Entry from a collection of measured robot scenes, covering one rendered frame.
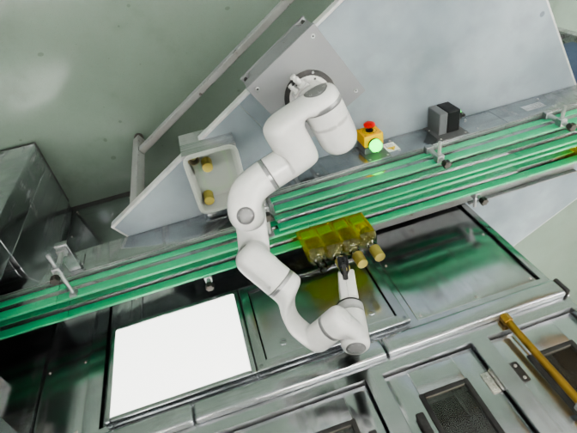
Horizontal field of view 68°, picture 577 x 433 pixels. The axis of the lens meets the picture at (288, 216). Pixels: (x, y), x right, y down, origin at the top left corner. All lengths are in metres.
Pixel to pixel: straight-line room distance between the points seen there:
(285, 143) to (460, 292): 0.78
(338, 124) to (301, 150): 0.10
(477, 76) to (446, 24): 0.25
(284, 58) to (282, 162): 0.36
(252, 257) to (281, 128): 0.31
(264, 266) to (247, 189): 0.19
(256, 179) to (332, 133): 0.21
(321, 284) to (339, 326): 0.41
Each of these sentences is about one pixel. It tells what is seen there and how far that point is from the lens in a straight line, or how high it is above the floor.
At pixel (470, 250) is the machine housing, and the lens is 1.62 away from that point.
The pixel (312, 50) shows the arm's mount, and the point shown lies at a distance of 1.29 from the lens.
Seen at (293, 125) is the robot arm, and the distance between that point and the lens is 0.98.
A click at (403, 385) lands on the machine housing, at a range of 1.28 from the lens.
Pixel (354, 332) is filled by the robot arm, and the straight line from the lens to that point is 1.10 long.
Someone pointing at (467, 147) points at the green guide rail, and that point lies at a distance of 1.61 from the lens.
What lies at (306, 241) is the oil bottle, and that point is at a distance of 1.38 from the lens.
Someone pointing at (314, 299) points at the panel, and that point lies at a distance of 1.41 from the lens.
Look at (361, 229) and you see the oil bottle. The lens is 1.40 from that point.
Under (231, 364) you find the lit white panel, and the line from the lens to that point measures 1.32.
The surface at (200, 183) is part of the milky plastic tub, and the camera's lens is 1.48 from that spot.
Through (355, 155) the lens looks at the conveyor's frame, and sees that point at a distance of 1.53.
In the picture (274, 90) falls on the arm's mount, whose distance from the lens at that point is 1.29.
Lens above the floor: 2.05
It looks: 52 degrees down
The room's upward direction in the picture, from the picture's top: 155 degrees clockwise
